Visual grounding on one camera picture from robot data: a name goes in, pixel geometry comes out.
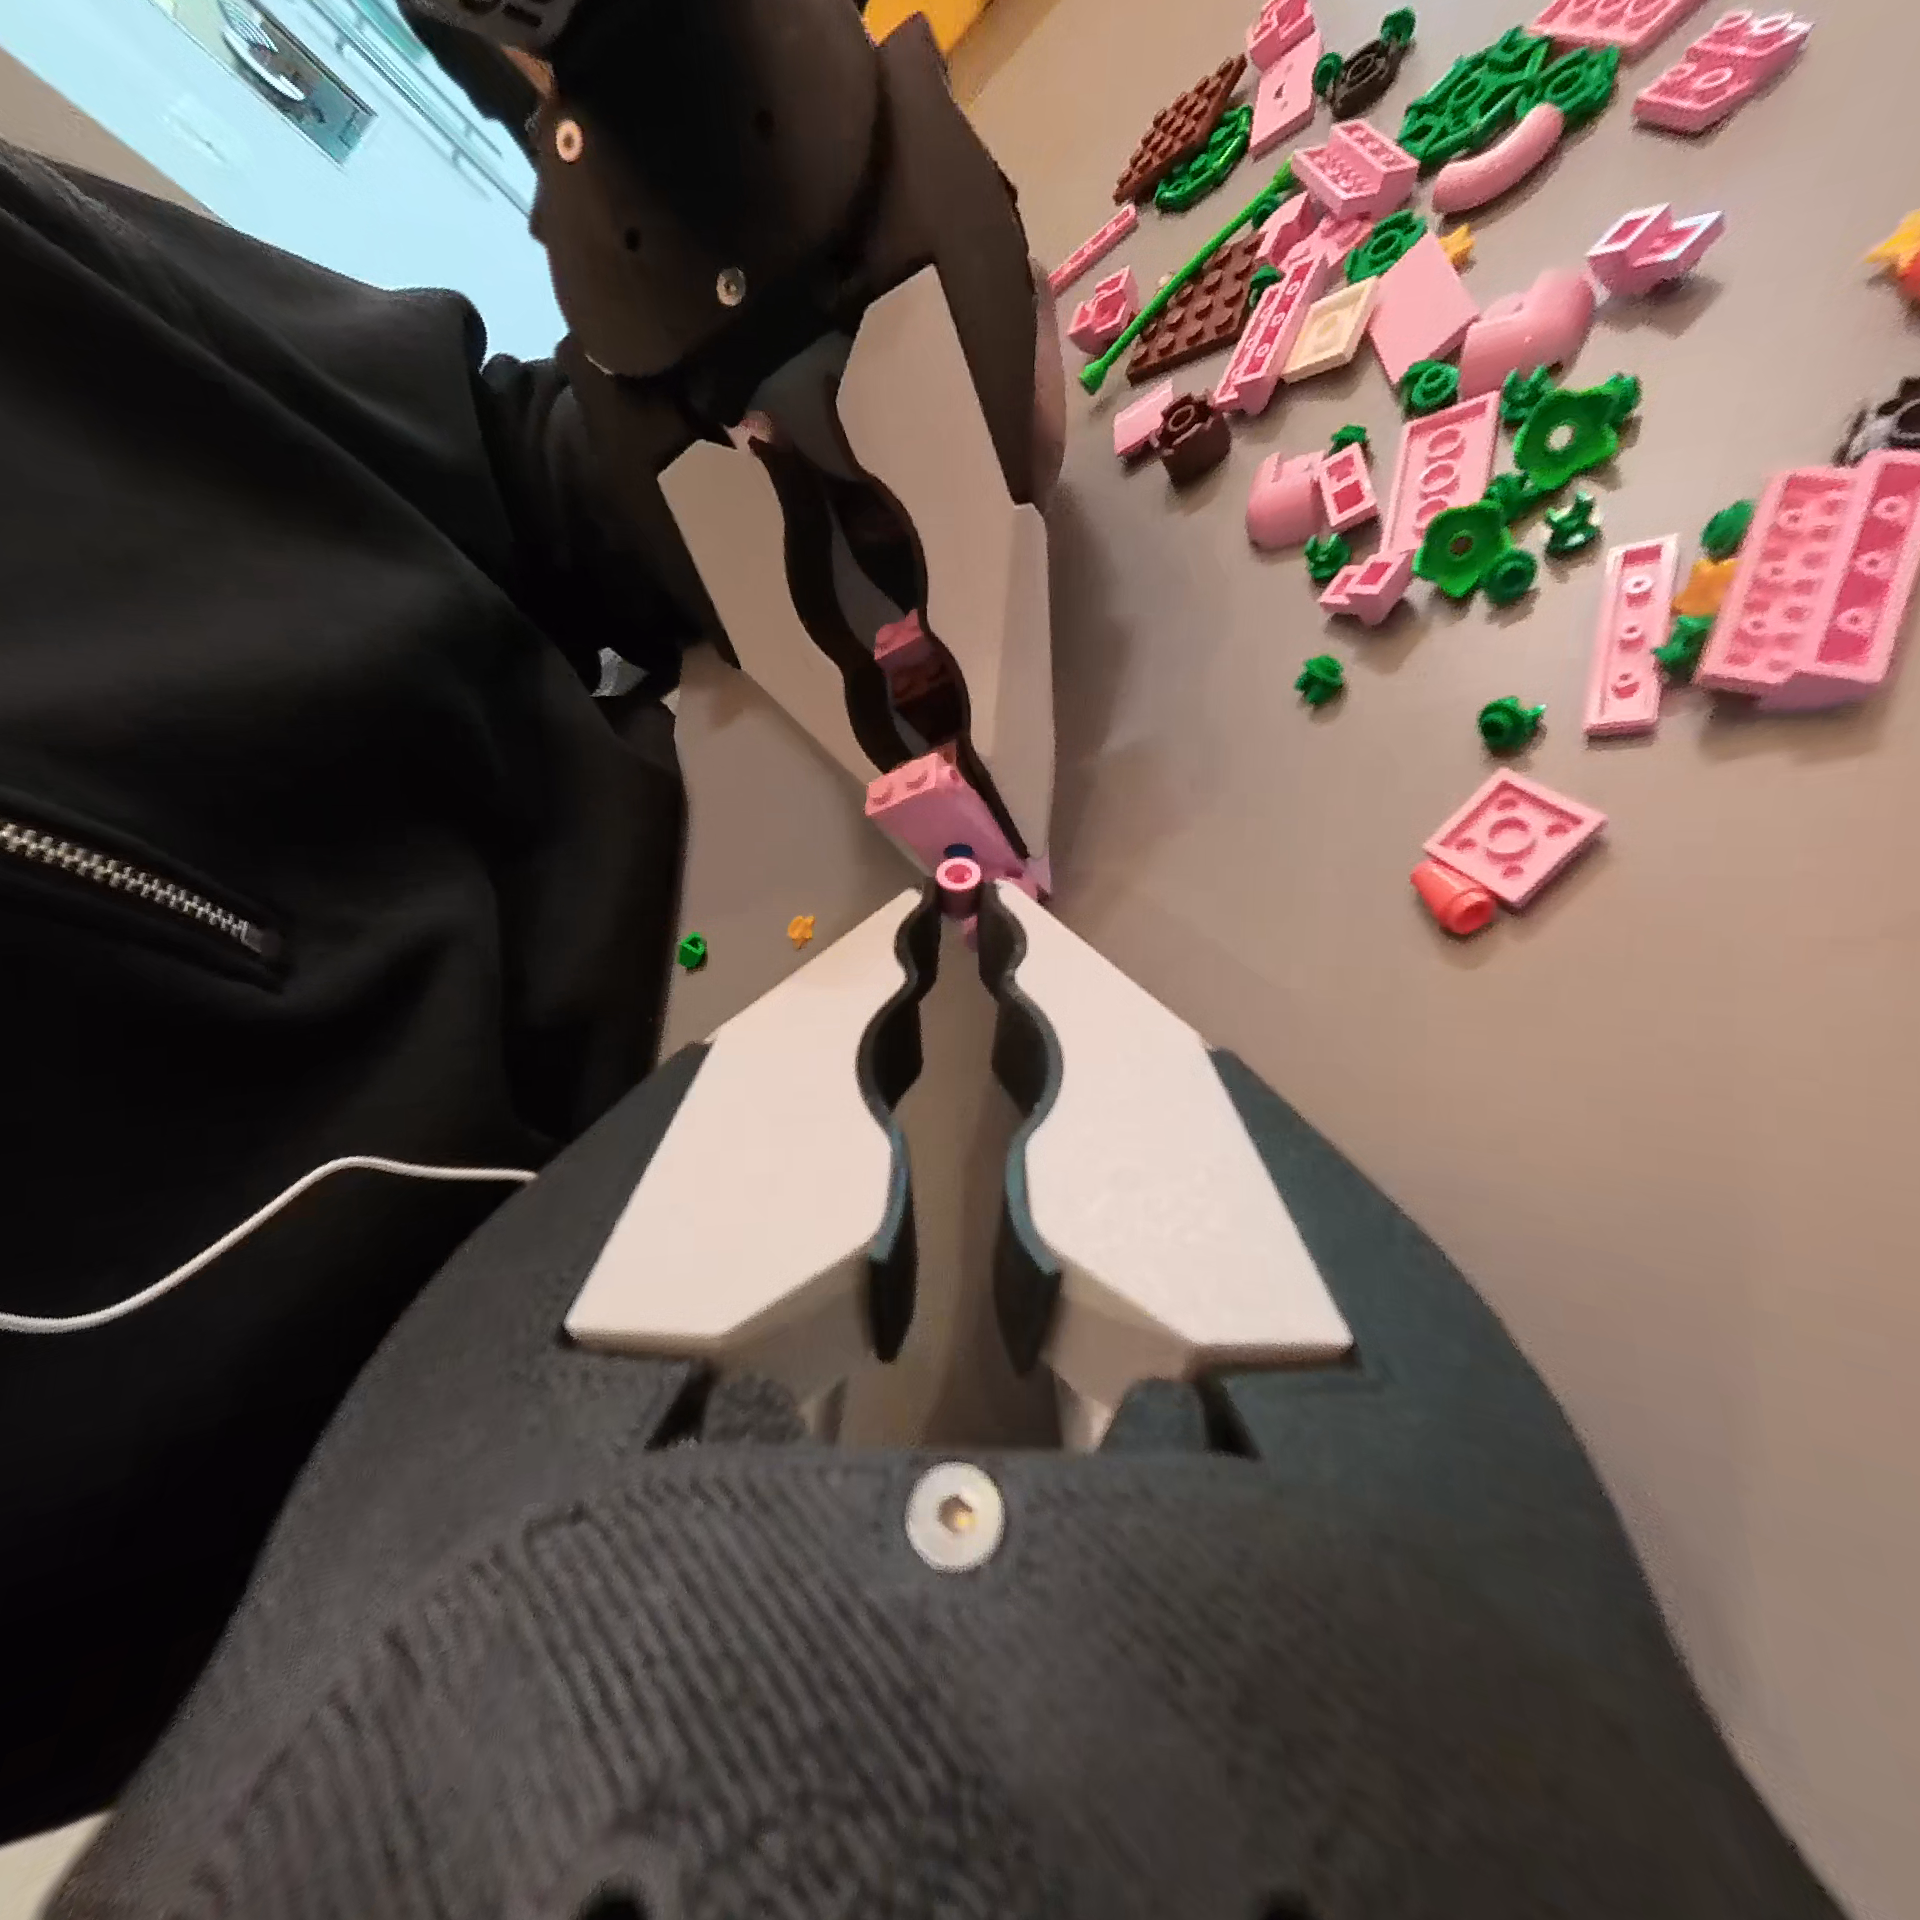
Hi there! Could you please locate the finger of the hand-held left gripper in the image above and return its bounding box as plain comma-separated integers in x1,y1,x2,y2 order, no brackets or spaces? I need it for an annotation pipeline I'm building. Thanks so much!
832,267,1066,903
656,427,909,798

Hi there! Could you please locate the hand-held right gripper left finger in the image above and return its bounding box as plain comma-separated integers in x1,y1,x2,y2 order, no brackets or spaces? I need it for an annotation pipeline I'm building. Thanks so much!
561,884,940,1431

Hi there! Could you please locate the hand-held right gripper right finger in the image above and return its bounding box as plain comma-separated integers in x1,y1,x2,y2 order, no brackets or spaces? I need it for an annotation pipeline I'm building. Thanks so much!
977,884,1356,1449

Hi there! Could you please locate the pink brown brick assembly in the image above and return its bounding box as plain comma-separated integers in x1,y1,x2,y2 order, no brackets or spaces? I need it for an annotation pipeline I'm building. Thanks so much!
863,609,1056,906

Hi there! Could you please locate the pile of toy bricks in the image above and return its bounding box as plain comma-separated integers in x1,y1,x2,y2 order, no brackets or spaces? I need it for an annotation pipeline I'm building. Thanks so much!
1050,0,1920,752

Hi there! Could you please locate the pink square plate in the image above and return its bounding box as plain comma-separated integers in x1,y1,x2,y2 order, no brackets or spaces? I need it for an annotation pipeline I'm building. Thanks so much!
1423,769,1608,910

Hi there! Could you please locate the person's black jacket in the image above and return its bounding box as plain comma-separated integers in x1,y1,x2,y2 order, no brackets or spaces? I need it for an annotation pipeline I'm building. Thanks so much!
0,142,693,1848

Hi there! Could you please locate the thin white cable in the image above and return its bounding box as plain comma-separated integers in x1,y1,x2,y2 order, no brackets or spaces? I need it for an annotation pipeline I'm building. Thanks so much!
0,1155,543,1335

